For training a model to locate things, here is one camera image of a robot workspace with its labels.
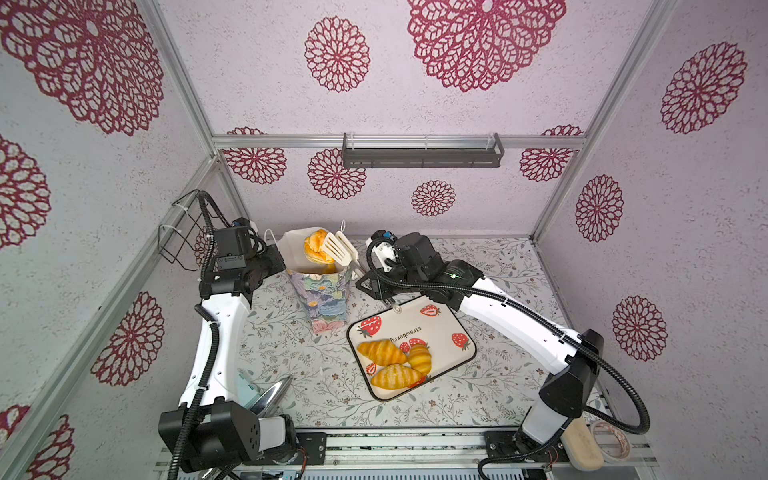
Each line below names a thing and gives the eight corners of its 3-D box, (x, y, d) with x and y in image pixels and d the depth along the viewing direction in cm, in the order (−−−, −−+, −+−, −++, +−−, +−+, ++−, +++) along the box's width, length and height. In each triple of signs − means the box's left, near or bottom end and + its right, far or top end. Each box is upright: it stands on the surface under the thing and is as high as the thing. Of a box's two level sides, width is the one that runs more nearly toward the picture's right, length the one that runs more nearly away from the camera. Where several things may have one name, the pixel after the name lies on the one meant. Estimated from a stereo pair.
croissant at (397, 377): (371, 389, 84) (371, 385, 81) (372, 369, 88) (371, 364, 85) (421, 389, 84) (423, 385, 81) (419, 369, 88) (421, 364, 85)
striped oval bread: (409, 374, 87) (409, 370, 85) (407, 348, 93) (408, 344, 90) (431, 374, 87) (432, 370, 85) (428, 348, 93) (430, 344, 90)
